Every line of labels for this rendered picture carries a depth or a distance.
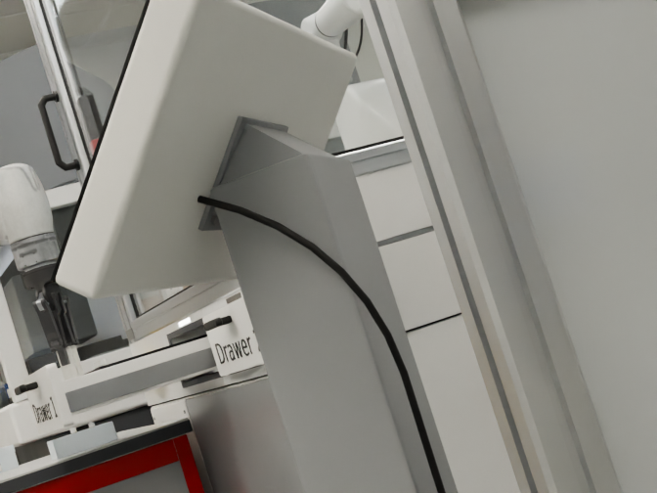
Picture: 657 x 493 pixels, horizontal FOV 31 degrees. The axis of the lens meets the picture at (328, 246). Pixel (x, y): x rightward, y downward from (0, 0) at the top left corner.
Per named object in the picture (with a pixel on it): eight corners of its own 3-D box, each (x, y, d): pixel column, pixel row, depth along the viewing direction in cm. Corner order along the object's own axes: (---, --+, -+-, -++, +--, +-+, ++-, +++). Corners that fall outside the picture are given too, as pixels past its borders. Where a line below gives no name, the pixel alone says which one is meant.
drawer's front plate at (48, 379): (64, 427, 200) (45, 365, 201) (38, 434, 226) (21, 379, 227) (74, 424, 201) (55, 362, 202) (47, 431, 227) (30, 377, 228)
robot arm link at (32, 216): (68, 228, 238) (23, 246, 245) (46, 155, 239) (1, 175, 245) (31, 234, 229) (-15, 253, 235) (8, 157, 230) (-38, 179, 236)
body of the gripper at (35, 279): (32, 272, 241) (45, 315, 240) (15, 273, 232) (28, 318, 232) (65, 260, 240) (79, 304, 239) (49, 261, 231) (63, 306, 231)
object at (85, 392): (70, 416, 202) (60, 381, 203) (47, 424, 226) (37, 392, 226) (280, 348, 219) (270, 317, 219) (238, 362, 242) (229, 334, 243)
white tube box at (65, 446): (58, 459, 232) (52, 440, 233) (52, 460, 240) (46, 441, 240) (117, 438, 237) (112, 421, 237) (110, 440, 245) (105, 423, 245)
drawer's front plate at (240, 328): (274, 360, 183) (252, 292, 184) (220, 377, 209) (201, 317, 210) (284, 357, 184) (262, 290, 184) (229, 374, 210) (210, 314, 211)
